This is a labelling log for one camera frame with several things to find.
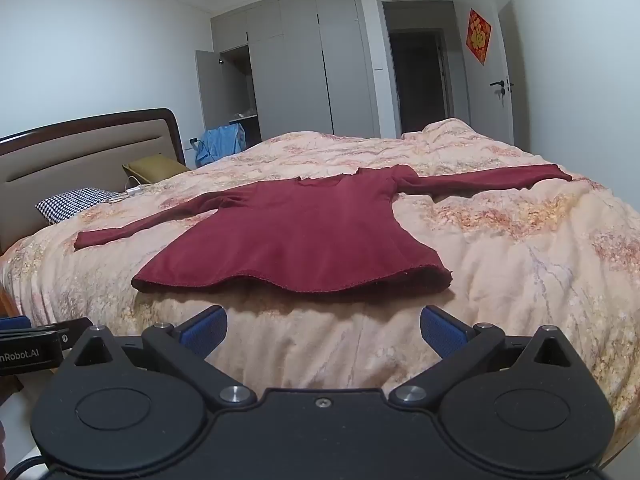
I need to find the open grey wardrobe door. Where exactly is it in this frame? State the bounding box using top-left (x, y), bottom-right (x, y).
top-left (195, 50), bottom-right (231, 133)

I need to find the black cable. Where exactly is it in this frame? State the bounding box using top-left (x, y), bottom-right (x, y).
top-left (0, 455), bottom-right (48, 480)

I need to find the white room door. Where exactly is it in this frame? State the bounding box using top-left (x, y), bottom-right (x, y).
top-left (455, 0), bottom-right (516, 146)

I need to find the olive green pillow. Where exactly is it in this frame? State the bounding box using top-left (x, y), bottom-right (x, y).
top-left (122, 156), bottom-right (192, 186)

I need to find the white charger cable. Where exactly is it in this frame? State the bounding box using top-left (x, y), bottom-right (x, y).
top-left (107, 176), bottom-right (146, 206)

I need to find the black-and-white checkered pillow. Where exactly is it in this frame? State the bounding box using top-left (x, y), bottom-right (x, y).
top-left (35, 187), bottom-right (126, 225)

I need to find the dark red long-sleeved sweater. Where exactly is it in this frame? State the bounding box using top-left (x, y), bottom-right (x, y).
top-left (74, 164), bottom-right (573, 295)

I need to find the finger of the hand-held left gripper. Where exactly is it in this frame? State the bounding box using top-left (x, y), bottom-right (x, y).
top-left (0, 316), bottom-right (94, 343)

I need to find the red diamond door decoration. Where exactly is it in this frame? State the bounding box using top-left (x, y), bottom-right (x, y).
top-left (465, 8), bottom-right (492, 65)

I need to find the wooden padded bed headboard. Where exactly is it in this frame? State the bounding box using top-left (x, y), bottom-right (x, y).
top-left (0, 107), bottom-right (193, 256)

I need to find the floral peach quilt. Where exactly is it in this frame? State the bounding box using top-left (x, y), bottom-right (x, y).
top-left (0, 119), bottom-right (640, 466)

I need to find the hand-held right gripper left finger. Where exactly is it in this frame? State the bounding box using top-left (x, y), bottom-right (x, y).
top-left (60, 305), bottom-right (258, 413)

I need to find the grey built-in wardrobe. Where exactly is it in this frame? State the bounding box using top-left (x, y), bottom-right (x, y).
top-left (210, 0), bottom-right (376, 148)

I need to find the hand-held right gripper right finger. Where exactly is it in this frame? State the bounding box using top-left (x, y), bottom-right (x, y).
top-left (389, 305), bottom-right (598, 408)

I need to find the blue garment on chair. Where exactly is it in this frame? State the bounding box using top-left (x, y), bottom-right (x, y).
top-left (194, 125), bottom-right (246, 168)

